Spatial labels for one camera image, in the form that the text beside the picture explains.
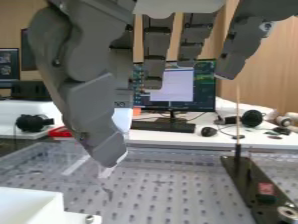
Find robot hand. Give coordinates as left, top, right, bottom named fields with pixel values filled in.
left=27, top=0, right=298, bottom=168

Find large metal nut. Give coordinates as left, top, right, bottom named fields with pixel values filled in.
left=276, top=205, right=298, bottom=222

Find black case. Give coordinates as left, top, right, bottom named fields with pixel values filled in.
left=10, top=80, right=54, bottom=102

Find red tray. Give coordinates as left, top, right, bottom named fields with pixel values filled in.
left=47, top=125, right=75, bottom=139

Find black headphones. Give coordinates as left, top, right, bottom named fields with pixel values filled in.
left=15, top=113, right=56, bottom=133

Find white desk with headphones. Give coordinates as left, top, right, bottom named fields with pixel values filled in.
left=0, top=99, right=65, bottom=140

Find dark computer screen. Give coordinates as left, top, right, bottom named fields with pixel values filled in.
left=0, top=47, right=22, bottom=90

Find computer screen on stand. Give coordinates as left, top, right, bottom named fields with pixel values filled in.
left=132, top=59, right=218, bottom=122

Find black keyboard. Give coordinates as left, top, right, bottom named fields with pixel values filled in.
left=131, top=120, right=197, bottom=134

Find clear box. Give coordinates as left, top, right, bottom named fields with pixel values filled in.
left=0, top=139, right=298, bottom=224

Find white desk with keyboard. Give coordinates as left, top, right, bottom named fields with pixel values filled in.
left=112, top=96, right=298, bottom=150

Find black mouse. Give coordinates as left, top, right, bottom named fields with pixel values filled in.
left=200, top=126, right=220, bottom=138

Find thin stick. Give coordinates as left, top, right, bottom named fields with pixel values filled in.
left=233, top=83, right=245, bottom=168

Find round black device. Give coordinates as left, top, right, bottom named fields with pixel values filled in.
left=241, top=109, right=269, bottom=129

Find small white box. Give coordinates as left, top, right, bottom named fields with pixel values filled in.
left=0, top=186, right=104, bottom=224

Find black plate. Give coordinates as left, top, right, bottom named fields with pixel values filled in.
left=220, top=154, right=298, bottom=224

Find small red block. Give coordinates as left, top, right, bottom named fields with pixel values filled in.
left=258, top=182, right=277, bottom=196

